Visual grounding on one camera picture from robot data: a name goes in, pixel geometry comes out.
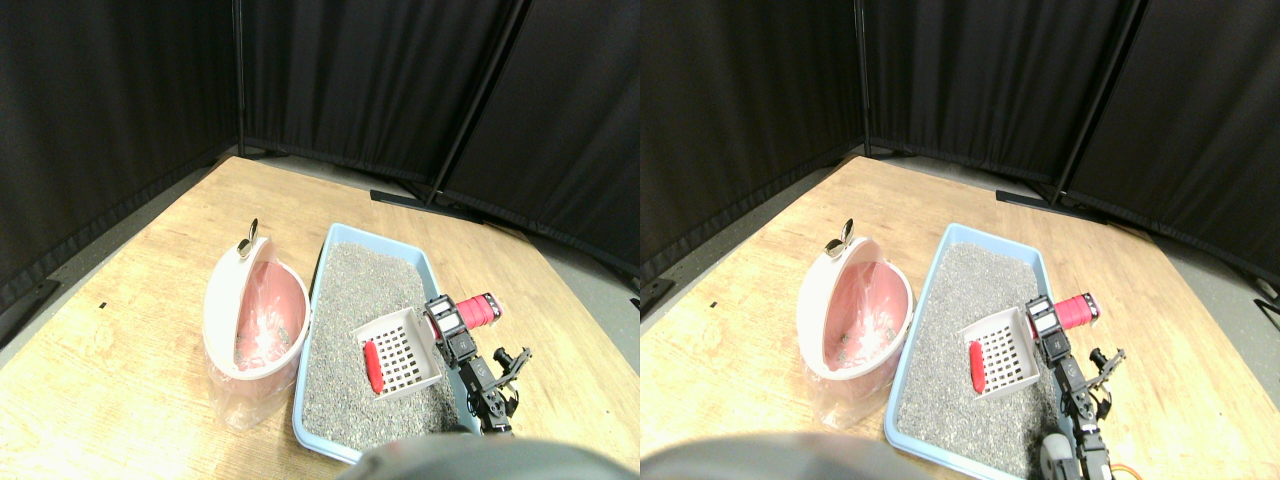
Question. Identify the white bin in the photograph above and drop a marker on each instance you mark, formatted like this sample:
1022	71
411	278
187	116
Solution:
222	310
818	310

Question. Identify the black bracket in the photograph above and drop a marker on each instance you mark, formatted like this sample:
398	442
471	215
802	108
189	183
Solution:
514	362

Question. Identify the black curtain stand pole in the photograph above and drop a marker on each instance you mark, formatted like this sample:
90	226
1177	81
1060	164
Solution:
478	95
1100	95

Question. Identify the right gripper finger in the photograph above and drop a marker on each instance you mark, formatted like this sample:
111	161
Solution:
1042	317
441	318

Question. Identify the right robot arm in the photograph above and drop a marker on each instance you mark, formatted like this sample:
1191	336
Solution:
486	395
1082	420

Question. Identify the black curtain stand foot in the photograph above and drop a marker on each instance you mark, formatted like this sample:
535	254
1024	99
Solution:
1268	305
1045	202
420	203

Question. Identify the red lump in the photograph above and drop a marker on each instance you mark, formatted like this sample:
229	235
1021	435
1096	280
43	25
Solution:
977	368
373	368

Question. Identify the blue litter tray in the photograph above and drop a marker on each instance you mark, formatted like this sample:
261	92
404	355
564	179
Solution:
960	280
360	280

